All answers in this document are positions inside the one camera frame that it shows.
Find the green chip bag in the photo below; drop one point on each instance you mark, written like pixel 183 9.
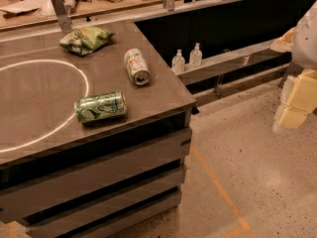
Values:
pixel 85 41

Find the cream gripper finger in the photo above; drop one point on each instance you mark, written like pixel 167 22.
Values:
pixel 298 99
pixel 283 44

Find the clear sanitizer bottle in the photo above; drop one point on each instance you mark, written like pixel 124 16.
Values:
pixel 178 62
pixel 195 57

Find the left clear sanitizer bottle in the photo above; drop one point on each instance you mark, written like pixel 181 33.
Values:
pixel 178 62

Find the wooden background desk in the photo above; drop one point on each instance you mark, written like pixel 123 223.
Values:
pixel 129 9

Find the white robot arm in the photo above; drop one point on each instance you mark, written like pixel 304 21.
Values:
pixel 304 44

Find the white paper sheets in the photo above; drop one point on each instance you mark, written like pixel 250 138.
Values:
pixel 24 6

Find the left metal bracket post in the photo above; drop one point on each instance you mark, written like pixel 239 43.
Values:
pixel 63 20

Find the right clear sanitizer bottle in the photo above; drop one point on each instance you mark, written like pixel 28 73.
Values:
pixel 195 57

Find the grey wooden slatted table base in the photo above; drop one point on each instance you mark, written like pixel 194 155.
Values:
pixel 93 181

